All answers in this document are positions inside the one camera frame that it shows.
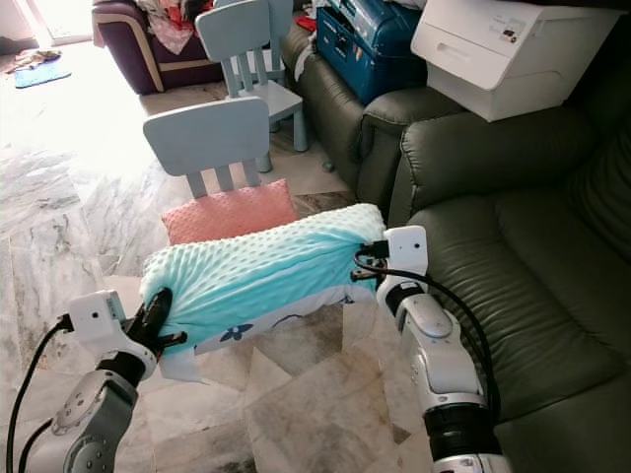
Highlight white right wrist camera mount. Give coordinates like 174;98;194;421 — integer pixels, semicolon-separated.
383;226;431;282

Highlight purple armchair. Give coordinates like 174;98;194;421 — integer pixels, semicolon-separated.
92;0;223;97

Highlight pink dotted pillow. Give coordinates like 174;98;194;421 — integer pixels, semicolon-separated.
161;178;299;247

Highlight dark green leather sofa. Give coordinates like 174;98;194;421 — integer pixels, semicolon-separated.
387;59;631;473

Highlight teal dotted pillow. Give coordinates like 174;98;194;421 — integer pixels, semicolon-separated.
140;203;387;384

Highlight dark green leather armchair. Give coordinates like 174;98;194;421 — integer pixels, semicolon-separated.
281;18;430;208

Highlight blue floor mat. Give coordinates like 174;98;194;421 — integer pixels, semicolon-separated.
14;61;72;90

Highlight blue hard suitcase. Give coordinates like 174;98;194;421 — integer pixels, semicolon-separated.
314;0;430;105

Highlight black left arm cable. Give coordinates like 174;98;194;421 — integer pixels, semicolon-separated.
5;313;102;473

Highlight pile of clothes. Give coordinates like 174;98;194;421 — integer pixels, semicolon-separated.
136;0;218;55

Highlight light blue child chair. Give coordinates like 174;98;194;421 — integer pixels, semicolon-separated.
195;0;309;174
261;0;294;82
143;96;272;201

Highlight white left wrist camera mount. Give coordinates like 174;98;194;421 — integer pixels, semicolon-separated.
96;290;151;358

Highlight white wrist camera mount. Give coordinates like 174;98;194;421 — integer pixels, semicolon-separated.
96;290;151;358
383;226;431;282

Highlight white boxy appliance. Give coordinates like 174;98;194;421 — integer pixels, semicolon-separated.
410;0;627;123

